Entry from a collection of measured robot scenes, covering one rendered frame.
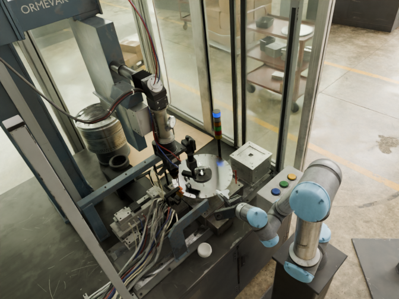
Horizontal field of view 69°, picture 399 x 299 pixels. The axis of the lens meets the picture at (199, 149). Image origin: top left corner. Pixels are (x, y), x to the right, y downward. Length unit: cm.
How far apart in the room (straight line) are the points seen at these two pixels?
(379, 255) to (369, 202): 51
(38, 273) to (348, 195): 237
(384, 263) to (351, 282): 29
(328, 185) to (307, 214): 11
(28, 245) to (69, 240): 23
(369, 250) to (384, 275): 19
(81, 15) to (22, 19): 23
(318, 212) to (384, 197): 202
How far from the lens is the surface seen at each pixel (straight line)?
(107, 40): 136
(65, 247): 179
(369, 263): 250
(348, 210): 275
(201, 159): 166
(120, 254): 162
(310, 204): 95
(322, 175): 98
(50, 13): 142
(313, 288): 149
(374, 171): 315
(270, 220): 131
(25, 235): 197
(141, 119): 120
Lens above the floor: 208
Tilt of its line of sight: 41 degrees down
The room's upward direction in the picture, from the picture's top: 8 degrees counter-clockwise
